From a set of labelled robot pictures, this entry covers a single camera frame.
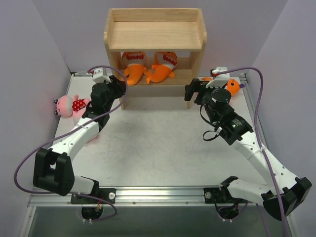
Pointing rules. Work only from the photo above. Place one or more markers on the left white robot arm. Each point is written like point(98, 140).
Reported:
point(53, 169)

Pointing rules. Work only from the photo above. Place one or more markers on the pink plush red polka-dot shirt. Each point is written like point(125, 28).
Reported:
point(67, 106)

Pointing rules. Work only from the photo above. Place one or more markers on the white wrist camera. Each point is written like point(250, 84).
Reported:
point(220, 77)
point(99, 76)

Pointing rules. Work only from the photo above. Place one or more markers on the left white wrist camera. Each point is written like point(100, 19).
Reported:
point(99, 76)

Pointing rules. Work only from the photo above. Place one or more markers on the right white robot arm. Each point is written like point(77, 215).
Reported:
point(284, 191)

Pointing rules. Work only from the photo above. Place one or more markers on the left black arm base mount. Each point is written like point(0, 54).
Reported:
point(108, 194)

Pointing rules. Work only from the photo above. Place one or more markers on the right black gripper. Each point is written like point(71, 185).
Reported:
point(191, 89)

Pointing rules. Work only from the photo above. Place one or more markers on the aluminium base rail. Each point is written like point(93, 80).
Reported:
point(128, 196)

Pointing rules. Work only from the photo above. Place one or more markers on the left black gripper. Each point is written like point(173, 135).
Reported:
point(118, 85)

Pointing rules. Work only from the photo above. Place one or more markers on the pink plush striped shirt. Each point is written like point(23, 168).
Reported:
point(85, 128)

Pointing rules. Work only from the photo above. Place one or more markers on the orange shark plush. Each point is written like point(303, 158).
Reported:
point(232, 85)
point(135, 66)
point(164, 64)

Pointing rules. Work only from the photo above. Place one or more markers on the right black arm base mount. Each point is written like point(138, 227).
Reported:
point(220, 194)

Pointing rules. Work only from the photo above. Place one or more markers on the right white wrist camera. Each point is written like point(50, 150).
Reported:
point(220, 77)

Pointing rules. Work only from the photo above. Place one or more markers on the wooden three-tier shelf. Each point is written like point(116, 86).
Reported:
point(158, 29)

